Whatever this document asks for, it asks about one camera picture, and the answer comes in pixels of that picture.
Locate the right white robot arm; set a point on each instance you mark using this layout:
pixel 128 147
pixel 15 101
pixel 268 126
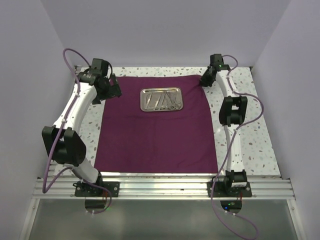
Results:
pixel 231 116

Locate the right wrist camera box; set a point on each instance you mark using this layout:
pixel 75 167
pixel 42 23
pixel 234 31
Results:
pixel 217 63

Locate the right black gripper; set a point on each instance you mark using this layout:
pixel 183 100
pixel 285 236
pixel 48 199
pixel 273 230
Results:
pixel 204 82

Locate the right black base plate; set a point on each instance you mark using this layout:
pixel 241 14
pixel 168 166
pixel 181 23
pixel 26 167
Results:
pixel 221 191

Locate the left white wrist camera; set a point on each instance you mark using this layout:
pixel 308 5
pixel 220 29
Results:
pixel 100 66

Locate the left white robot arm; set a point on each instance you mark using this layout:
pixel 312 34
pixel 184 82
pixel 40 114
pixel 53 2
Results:
pixel 62 141

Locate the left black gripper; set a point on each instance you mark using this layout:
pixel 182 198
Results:
pixel 114 91

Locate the purple cloth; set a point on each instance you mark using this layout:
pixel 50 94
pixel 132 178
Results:
pixel 134 141

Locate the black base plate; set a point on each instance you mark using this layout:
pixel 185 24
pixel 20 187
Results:
pixel 221 191
pixel 106 188

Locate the fine steel tweezers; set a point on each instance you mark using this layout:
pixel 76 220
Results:
pixel 164 102

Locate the steel scissors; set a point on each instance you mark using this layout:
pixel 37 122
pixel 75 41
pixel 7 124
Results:
pixel 176 104

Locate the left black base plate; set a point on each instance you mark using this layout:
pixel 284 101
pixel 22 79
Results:
pixel 106 188

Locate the left side rail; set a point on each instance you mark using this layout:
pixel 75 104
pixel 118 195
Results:
pixel 53 164

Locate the steel instrument tray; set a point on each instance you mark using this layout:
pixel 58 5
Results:
pixel 170 90

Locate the wide steel tweezers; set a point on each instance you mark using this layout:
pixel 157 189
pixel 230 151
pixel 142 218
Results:
pixel 152 100

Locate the aluminium front rail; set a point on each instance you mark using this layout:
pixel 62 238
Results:
pixel 169 187

